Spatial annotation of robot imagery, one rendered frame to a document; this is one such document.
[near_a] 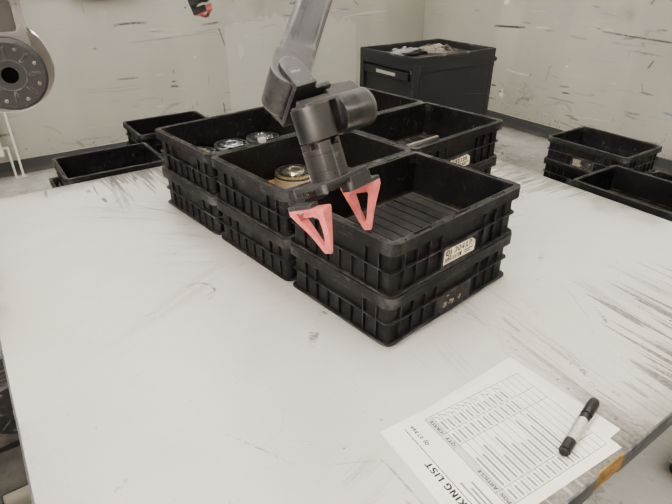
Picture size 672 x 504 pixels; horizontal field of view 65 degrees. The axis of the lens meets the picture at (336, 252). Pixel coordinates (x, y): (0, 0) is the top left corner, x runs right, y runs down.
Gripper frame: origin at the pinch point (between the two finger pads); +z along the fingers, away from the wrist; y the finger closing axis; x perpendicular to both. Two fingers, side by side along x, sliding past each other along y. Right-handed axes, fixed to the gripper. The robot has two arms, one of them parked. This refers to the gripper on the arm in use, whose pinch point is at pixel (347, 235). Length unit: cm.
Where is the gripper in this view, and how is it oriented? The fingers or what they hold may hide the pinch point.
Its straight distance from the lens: 78.5
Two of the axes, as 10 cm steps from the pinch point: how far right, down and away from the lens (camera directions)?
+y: -6.2, 3.8, -6.8
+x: 7.3, -0.3, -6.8
